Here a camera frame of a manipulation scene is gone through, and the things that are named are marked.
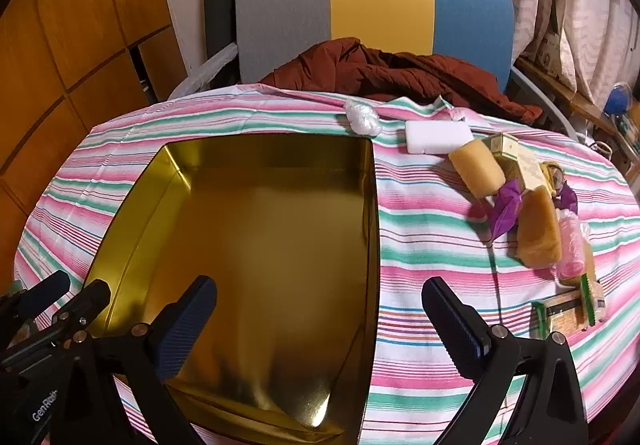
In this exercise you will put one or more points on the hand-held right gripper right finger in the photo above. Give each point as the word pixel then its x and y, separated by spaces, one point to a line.
pixel 455 325

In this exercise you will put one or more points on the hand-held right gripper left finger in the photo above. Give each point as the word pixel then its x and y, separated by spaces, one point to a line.
pixel 185 325

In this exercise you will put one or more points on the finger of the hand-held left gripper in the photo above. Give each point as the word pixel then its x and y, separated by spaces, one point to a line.
pixel 47 287
pixel 90 300

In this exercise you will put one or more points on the gold metal tin box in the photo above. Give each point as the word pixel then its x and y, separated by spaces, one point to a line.
pixel 260 235

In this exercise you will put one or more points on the purple snack packet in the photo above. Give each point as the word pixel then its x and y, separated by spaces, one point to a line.
pixel 567 199
pixel 505 210

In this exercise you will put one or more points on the yellow sponge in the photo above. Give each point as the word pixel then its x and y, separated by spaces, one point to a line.
pixel 537 230
pixel 475 170

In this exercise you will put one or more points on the pink plastic packet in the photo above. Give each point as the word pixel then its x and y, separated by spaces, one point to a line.
pixel 570 245

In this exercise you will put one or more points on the large cream carton box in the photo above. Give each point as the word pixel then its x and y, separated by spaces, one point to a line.
pixel 531 170

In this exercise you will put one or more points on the small plastic-wrapped white ball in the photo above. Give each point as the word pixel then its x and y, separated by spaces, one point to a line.
pixel 362 117

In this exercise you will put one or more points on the pink green striped tablecloth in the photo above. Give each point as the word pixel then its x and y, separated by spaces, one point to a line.
pixel 435 250

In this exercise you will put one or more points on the wooden wardrobe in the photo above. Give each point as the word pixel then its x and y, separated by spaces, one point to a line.
pixel 60 50

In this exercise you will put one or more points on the brown padded jacket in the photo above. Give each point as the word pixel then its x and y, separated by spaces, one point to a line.
pixel 400 75

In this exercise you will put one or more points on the wooden side desk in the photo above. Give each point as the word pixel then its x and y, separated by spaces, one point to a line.
pixel 565 90

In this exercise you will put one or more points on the printed cardboard box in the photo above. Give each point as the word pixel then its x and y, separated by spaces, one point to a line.
pixel 550 47

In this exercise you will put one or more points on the black rolled mat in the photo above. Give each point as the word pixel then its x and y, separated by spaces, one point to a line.
pixel 220 10

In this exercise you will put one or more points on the grey yellow blue chair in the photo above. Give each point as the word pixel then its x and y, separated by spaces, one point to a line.
pixel 380 0

